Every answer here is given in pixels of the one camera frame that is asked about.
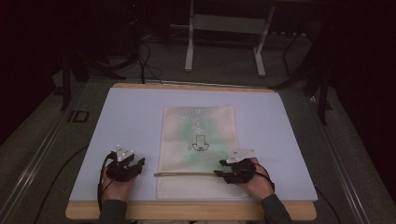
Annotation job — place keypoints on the aluminium floor rail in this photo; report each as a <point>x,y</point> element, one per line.
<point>28,174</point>
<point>342,174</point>

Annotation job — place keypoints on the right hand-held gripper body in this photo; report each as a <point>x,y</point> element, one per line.
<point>241,171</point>

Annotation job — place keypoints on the translucent zip bag green print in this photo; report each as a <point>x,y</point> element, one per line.
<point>196,137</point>

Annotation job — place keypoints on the black metal stand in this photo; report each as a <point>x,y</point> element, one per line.
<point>66,84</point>
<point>323,93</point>

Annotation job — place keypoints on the person's right hand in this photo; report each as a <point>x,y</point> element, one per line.
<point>257,185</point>

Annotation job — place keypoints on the wooden table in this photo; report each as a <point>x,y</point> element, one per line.
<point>186,210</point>

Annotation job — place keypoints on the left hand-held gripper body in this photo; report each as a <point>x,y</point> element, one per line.
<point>122,170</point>

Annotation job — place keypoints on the white metal stand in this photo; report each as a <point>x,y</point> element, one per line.
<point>229,24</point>

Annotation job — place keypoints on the pale blue table mat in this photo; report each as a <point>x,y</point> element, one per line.
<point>130,118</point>

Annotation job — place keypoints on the person's left hand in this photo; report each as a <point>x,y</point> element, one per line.
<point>116,189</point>

